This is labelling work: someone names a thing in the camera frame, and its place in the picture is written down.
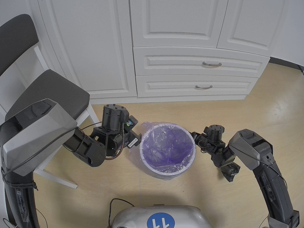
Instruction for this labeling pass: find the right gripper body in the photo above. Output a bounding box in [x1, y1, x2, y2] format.
[191, 131, 207, 149]

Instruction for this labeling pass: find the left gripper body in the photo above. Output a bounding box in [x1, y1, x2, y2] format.
[122, 127, 142, 149]

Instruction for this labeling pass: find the purple plastic bag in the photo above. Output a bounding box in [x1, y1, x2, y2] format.
[128, 121, 197, 178]

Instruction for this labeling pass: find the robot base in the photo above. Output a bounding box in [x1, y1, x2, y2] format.
[112, 204, 213, 228]

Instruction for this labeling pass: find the white trash bin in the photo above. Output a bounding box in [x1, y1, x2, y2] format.
[140, 123, 197, 180]

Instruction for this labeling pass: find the crumpled black plastic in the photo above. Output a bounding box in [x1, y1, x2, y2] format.
[220, 163, 241, 183]

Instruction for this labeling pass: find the white chair with grey seat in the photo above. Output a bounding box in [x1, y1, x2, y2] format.
[0, 14, 98, 189]

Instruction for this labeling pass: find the white wardrobe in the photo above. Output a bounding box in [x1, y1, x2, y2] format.
[25, 0, 289, 105]

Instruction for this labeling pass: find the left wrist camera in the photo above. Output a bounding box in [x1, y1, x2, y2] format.
[125, 115, 139, 128]

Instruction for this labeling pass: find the black cable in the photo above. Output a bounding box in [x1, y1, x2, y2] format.
[107, 198, 136, 228]

